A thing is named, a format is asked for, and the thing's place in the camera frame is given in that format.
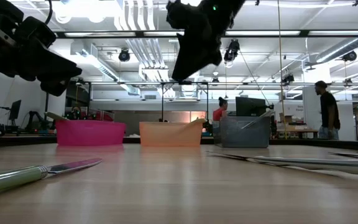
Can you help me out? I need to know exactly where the person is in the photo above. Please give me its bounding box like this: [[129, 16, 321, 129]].
[[212, 96, 229, 122], [314, 80, 341, 141], [68, 106, 82, 121]]

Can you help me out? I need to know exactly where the grey plastic bin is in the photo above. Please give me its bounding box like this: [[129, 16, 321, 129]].
[[219, 115, 272, 149]]

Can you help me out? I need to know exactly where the black computer monitor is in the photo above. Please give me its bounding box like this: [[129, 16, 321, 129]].
[[235, 96, 267, 118]]

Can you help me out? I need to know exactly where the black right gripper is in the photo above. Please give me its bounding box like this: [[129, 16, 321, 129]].
[[166, 0, 229, 81]]

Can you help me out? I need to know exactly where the black overhead frame bar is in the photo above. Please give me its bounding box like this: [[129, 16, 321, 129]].
[[54, 30, 358, 39]]

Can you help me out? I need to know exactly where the black background rig frame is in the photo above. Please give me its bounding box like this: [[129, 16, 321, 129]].
[[43, 80, 210, 123]]

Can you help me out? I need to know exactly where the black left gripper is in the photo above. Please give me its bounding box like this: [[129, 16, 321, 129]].
[[0, 14, 83, 97]]

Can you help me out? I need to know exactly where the black table frame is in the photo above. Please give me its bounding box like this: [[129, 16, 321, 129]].
[[0, 136, 358, 152]]

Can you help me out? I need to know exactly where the green-handled table knife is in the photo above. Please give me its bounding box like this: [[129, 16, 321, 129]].
[[0, 157, 103, 196], [45, 111, 70, 121]]

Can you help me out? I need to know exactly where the orange plastic bin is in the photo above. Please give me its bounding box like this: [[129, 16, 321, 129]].
[[139, 121, 203, 147]]

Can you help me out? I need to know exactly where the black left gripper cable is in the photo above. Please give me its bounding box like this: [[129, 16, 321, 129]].
[[44, 0, 55, 26]]

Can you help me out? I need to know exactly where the thin hanging cord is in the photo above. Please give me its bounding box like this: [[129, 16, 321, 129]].
[[277, 0, 285, 140]]

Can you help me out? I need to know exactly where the pink plastic bin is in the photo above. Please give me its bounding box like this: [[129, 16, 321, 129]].
[[55, 120, 127, 147]]

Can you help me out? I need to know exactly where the small black monitor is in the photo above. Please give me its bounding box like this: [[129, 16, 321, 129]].
[[8, 99, 22, 122]]

